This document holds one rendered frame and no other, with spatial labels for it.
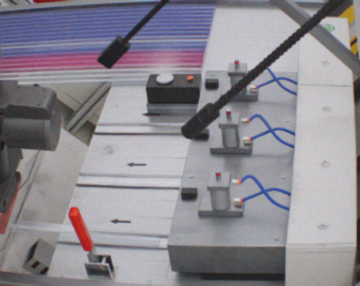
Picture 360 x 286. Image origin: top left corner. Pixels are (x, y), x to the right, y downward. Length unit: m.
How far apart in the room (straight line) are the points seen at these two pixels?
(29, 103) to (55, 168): 0.75
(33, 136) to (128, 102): 0.36
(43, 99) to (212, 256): 0.25
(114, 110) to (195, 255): 0.37
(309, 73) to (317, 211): 0.27
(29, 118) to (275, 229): 0.30
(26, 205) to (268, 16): 0.57
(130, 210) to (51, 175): 0.58
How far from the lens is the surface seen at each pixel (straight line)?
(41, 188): 1.58
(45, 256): 1.43
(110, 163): 1.12
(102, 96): 2.56
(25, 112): 0.89
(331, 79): 1.11
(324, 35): 0.99
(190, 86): 1.16
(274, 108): 1.08
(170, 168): 1.10
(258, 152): 1.01
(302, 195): 0.92
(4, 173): 0.97
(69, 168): 1.66
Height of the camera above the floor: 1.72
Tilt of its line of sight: 35 degrees down
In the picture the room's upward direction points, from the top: 49 degrees clockwise
